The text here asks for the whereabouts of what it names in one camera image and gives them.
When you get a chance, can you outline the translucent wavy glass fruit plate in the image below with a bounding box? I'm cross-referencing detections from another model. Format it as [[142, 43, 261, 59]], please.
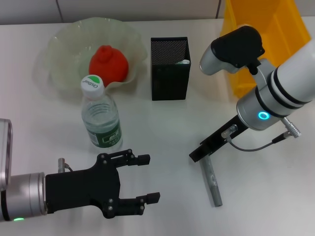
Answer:
[[40, 17, 148, 95]]

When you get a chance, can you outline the right gripper cable with connector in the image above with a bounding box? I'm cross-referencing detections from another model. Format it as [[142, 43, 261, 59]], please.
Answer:
[[221, 117, 302, 151]]

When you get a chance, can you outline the grey marker pen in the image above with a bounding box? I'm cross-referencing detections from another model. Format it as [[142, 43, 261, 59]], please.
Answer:
[[199, 157, 223, 207]]

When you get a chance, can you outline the clear green-label water bottle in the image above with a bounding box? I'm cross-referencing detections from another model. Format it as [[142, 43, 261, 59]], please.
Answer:
[[80, 74, 123, 150]]

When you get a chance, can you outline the yellow plastic bin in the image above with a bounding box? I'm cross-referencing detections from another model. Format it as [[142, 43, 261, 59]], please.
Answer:
[[220, 0, 312, 98]]

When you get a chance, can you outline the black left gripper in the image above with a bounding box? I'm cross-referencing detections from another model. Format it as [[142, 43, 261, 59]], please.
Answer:
[[45, 148, 161, 219]]

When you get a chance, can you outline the black mesh pen holder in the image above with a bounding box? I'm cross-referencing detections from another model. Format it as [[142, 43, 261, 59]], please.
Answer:
[[150, 36, 192, 101]]

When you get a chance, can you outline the silver left wrist depth camera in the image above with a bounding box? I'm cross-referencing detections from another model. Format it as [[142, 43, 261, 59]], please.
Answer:
[[0, 118, 13, 192]]

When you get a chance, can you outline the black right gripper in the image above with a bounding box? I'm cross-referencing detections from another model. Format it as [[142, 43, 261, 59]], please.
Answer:
[[189, 115, 249, 163]]

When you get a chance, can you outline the red-orange orange fruit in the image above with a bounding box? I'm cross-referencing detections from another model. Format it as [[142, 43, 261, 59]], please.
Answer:
[[89, 45, 129, 87]]

